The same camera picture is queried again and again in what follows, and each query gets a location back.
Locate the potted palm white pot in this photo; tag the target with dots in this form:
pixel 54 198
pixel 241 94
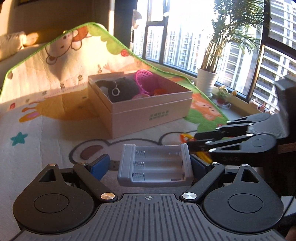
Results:
pixel 207 81

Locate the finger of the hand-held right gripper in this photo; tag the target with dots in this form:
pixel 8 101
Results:
pixel 222 144
pixel 231 129

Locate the small yellow sill figurine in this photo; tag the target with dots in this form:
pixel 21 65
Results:
pixel 234 92

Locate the hanging beige cloth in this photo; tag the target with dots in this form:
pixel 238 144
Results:
pixel 136 17

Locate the cream pillow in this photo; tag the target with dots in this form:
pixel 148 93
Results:
pixel 10 45

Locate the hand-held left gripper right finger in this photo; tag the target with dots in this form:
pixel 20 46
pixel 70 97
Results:
pixel 200 165

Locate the pink plastic mesh basket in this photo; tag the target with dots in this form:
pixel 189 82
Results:
pixel 144 76

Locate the small pale sill figurine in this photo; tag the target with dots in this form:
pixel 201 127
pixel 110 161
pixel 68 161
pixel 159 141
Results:
pixel 255 104

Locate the printed cartoon play mat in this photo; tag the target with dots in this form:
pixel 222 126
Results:
pixel 57 139

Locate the yellow orange plastic toy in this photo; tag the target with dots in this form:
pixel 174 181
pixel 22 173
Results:
pixel 204 157

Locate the pink cardboard box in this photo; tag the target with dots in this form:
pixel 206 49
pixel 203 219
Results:
pixel 138 120

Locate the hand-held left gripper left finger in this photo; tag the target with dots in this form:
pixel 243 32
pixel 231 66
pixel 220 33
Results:
pixel 100 166

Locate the black framed window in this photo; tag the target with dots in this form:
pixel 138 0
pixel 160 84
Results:
pixel 166 34

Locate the beige covered sofa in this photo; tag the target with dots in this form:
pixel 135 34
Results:
pixel 9 69

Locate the grey battery case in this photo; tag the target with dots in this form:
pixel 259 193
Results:
pixel 157 162

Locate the black plush toy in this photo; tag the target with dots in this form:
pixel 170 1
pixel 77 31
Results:
pixel 127 89

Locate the small plant red pot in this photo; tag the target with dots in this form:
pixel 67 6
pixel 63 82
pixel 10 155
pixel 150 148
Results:
pixel 222 96

